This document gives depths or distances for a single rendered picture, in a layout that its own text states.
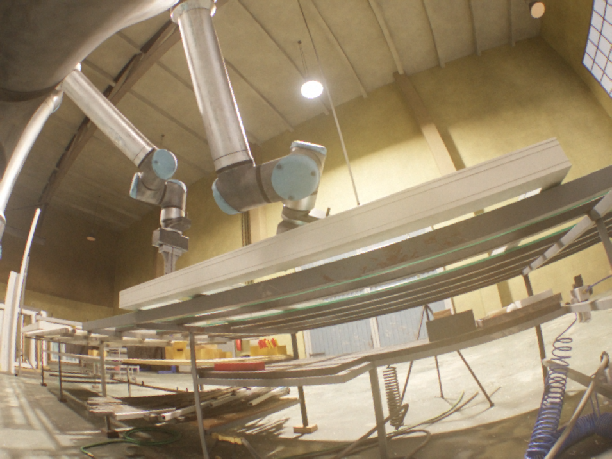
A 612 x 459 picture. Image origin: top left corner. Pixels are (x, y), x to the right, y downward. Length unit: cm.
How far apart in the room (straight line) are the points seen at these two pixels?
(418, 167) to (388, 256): 766
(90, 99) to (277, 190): 70
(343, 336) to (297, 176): 713
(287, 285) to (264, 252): 10
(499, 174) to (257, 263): 56
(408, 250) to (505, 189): 23
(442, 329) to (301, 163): 105
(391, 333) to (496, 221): 669
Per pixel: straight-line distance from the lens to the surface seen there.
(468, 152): 836
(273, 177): 56
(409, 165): 831
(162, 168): 91
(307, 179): 55
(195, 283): 84
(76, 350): 431
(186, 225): 99
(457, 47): 1070
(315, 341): 796
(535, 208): 63
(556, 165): 63
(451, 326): 138
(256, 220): 939
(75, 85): 104
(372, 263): 61
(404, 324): 716
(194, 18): 75
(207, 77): 66
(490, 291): 679
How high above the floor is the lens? 67
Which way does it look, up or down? 24 degrees up
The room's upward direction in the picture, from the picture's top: 8 degrees counter-clockwise
